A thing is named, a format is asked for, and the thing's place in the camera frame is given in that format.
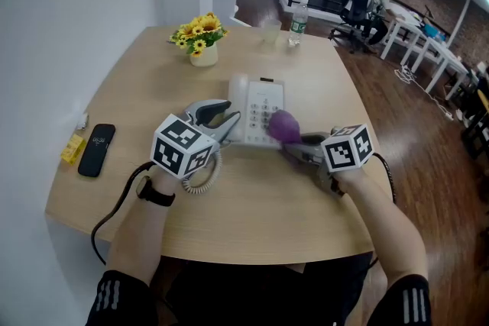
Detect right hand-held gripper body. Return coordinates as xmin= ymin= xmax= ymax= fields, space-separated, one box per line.
xmin=293 ymin=123 xmax=375 ymax=199

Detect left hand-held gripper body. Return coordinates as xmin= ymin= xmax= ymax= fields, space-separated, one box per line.
xmin=150 ymin=102 xmax=222 ymax=179

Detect purple cloth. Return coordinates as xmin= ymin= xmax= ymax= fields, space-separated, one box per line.
xmin=267 ymin=109 xmax=303 ymax=145

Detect white desk phone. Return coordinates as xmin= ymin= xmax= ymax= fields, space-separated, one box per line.
xmin=228 ymin=73 xmax=287 ymax=149

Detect person's left forearm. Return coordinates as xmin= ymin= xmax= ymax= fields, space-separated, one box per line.
xmin=105 ymin=163 xmax=181 ymax=287

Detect person's right forearm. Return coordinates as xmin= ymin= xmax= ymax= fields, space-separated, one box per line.
xmin=335 ymin=167 xmax=429 ymax=295

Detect black wrist watch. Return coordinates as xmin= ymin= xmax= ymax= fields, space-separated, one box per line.
xmin=136 ymin=175 xmax=176 ymax=208

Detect sunflowers in white pot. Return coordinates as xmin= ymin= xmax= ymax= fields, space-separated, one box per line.
xmin=169 ymin=11 xmax=230 ymax=68

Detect black smartphone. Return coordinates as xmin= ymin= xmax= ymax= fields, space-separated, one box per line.
xmin=77 ymin=123 xmax=117 ymax=179

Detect translucent plastic cup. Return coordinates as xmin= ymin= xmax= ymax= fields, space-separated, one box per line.
xmin=261 ymin=19 xmax=283 ymax=45

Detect small yellow box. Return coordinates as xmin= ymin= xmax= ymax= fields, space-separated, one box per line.
xmin=60 ymin=133 xmax=86 ymax=166

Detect clear plastic water bottle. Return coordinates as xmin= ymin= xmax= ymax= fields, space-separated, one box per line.
xmin=287 ymin=0 xmax=309 ymax=47

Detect white table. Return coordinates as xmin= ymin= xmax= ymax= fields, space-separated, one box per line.
xmin=379 ymin=13 xmax=426 ymax=62
xmin=404 ymin=32 xmax=471 ymax=101

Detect black office chair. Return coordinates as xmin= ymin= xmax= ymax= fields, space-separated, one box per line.
xmin=328 ymin=0 xmax=378 ymax=53

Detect blue box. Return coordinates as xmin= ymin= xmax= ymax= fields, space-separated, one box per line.
xmin=423 ymin=24 xmax=446 ymax=44

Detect person's black striped shirt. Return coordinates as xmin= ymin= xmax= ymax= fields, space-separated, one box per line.
xmin=84 ymin=252 xmax=433 ymax=326

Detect white coiled phone cord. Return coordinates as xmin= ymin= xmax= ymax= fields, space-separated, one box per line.
xmin=181 ymin=150 xmax=224 ymax=195

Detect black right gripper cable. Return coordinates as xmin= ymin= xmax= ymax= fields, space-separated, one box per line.
xmin=367 ymin=152 xmax=398 ymax=269

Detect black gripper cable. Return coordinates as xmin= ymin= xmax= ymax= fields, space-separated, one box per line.
xmin=90 ymin=161 xmax=157 ymax=266
xmin=367 ymin=152 xmax=398 ymax=269

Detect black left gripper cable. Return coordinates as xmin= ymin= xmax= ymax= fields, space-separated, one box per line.
xmin=90 ymin=161 xmax=157 ymax=266

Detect white power strip with cable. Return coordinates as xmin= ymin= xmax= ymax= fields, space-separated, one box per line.
xmin=394 ymin=64 xmax=455 ymax=122

